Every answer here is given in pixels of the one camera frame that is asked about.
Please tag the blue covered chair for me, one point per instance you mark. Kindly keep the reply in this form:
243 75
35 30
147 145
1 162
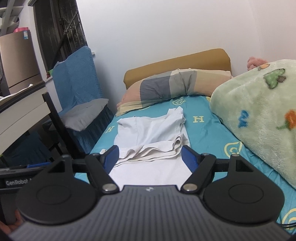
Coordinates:
76 82

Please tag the teal patterned bed sheet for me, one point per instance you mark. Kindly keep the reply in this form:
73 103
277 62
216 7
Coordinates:
206 135

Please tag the dark window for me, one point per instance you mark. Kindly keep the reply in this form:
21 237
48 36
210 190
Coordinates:
59 30

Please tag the mustard yellow headboard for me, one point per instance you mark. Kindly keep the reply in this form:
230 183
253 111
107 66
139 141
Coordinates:
213 59

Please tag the pink plush item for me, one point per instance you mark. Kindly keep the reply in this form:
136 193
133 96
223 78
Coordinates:
254 62

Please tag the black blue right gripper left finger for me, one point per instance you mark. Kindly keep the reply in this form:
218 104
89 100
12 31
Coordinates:
68 189

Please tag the colour block striped pillow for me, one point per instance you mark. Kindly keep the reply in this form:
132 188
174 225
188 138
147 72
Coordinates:
171 84

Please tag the white desk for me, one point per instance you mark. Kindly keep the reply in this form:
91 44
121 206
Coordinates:
24 109

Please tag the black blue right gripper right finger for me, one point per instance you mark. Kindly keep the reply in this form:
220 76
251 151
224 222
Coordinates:
232 189

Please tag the grey seat cushion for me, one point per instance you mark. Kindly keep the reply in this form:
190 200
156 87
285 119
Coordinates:
82 115

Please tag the green fleece blanket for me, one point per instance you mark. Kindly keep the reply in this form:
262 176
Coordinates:
258 107

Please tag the light grey t-shirt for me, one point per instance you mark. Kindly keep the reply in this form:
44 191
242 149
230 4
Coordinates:
150 150

